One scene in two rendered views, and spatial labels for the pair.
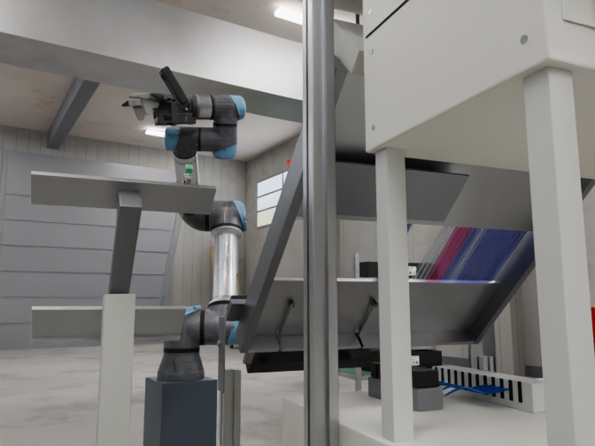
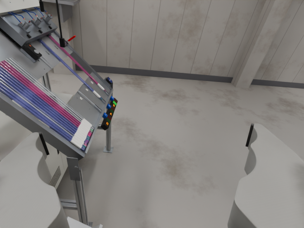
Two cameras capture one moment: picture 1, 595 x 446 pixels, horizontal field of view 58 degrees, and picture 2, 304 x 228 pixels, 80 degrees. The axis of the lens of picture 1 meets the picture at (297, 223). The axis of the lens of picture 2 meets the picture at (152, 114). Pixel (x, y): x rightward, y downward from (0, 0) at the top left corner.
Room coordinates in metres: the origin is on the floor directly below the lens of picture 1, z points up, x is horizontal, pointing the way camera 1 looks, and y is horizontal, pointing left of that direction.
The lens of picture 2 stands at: (1.49, 0.39, 1.44)
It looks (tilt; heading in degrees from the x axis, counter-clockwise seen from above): 35 degrees down; 108
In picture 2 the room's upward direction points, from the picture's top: 10 degrees clockwise
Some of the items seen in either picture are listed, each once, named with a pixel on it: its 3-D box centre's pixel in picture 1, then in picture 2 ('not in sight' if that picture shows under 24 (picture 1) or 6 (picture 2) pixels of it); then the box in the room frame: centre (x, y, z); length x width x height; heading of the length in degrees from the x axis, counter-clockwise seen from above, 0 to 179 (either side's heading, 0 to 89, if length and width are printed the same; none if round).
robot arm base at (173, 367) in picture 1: (181, 362); not in sight; (1.81, 0.38, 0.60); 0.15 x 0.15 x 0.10
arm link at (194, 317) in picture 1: (184, 326); not in sight; (1.81, 0.37, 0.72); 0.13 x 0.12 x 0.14; 96
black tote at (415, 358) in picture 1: (399, 359); not in sight; (3.77, -0.69, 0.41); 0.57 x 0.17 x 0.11; 112
